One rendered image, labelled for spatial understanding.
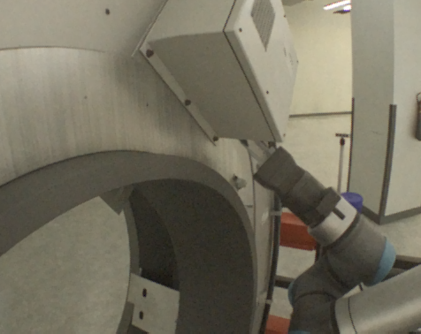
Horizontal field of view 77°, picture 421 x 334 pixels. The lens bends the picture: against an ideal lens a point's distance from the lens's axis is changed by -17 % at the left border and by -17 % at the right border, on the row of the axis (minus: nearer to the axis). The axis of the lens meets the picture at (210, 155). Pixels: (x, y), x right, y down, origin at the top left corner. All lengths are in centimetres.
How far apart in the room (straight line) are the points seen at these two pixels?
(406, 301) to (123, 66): 47
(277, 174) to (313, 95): 1007
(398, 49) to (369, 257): 280
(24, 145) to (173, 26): 22
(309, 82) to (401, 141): 738
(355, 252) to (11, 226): 50
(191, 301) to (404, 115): 288
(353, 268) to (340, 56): 1072
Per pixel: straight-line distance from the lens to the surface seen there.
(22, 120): 28
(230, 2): 37
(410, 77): 336
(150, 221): 97
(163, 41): 38
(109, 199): 79
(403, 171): 353
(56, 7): 31
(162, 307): 96
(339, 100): 1117
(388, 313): 48
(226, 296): 79
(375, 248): 57
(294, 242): 145
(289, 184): 55
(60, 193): 25
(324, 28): 1088
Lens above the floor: 164
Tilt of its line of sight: 16 degrees down
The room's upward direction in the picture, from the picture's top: 3 degrees counter-clockwise
